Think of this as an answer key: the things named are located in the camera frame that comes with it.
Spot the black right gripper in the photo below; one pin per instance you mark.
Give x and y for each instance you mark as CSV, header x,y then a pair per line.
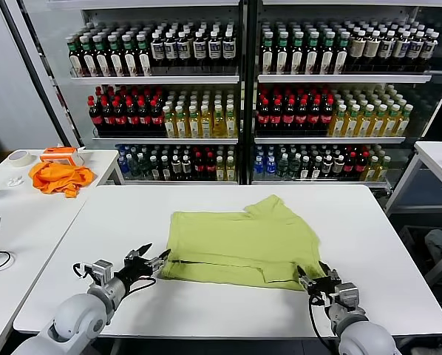
x,y
323,290

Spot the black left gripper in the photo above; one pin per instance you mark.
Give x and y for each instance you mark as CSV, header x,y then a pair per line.
x,y
132,271

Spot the green printed T-shirt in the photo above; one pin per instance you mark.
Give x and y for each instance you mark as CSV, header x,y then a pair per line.
x,y
236,240

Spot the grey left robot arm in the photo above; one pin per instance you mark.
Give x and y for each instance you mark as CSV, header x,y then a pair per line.
x,y
80,318

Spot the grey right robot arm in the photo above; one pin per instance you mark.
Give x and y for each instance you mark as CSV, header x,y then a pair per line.
x,y
365,338

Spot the small dark drink bottle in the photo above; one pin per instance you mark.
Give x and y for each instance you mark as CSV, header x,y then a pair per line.
x,y
186,169
338,168
316,169
327,168
165,169
176,169
305,169
153,169

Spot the small green tinted bottle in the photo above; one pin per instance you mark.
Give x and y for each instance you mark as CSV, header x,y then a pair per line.
x,y
135,168
295,168
283,168

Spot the small blue water bottle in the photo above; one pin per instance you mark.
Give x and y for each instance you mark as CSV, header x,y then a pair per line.
x,y
259,169
123,167
271,169

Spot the black plastic crate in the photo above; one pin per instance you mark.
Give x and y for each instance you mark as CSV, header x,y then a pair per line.
x,y
411,236

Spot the small red label cola bottle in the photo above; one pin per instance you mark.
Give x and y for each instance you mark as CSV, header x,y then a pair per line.
x,y
361,168
349,168
211,169
200,169

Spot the white side table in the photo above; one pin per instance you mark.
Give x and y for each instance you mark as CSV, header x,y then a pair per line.
x,y
102,159
437,155

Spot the small yellow drink bottle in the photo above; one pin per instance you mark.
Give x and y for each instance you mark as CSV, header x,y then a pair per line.
x,y
383,170
221,171
372,170
231,171

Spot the crumpled orange cloth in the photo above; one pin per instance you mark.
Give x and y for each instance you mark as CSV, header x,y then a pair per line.
x,y
58,177

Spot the orange and white box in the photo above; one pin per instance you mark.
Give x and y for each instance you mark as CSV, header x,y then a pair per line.
x,y
60,155

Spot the red cap cola bottle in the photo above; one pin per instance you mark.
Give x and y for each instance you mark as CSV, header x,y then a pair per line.
x,y
95,120
301,119
120,120
133,120
276,119
326,119
145,120
108,120
288,119
263,119
157,120
314,119

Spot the small white plastic piece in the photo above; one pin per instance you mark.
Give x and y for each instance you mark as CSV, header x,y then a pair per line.
x,y
16,180

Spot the masking tape roll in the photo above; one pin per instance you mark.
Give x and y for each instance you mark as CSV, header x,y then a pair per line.
x,y
19,158

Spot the drink display cabinet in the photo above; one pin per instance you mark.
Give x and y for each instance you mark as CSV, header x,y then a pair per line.
x,y
335,78
151,79

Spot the green cap brown drink bottle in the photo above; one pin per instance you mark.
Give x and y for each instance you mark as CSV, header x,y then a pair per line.
x,y
297,55
115,59
129,59
88,59
74,59
340,55
267,55
282,55
144,59
312,55
101,59
326,55

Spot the blue label dark drink bottle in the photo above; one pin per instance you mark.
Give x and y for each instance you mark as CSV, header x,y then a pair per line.
x,y
157,50
185,50
428,50
171,50
228,50
386,48
401,49
200,50
415,50
214,50

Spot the beige label dark drink bottle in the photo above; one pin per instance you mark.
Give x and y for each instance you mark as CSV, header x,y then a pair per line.
x,y
372,48
357,48

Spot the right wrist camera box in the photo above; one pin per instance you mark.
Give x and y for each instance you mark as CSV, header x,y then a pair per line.
x,y
346,294

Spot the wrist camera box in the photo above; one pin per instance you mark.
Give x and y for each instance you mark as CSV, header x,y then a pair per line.
x,y
346,294
102,271

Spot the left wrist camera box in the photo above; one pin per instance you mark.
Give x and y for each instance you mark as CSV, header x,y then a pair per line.
x,y
102,271

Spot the black cabinet door frame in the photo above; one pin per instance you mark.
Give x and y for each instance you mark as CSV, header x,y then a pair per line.
x,y
38,74

